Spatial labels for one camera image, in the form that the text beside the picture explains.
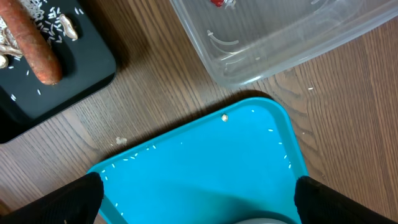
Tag red snack wrapper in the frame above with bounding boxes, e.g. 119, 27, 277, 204
210, 0, 224, 7

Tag black waste tray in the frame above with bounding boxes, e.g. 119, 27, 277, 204
1, 0, 116, 144

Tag teal serving tray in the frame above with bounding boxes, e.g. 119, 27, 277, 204
91, 97, 308, 223

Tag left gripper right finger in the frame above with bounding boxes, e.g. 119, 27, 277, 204
294, 176, 397, 224

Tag orange carrot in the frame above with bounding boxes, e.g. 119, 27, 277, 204
1, 0, 62, 85

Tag large white plate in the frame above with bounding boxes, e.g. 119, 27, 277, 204
235, 218, 286, 224

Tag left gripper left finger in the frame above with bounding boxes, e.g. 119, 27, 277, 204
1, 172, 104, 224

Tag clear plastic bin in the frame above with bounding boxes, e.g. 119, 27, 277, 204
171, 0, 397, 88

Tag rice and peanut scraps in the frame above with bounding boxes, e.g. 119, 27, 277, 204
1, 0, 79, 73

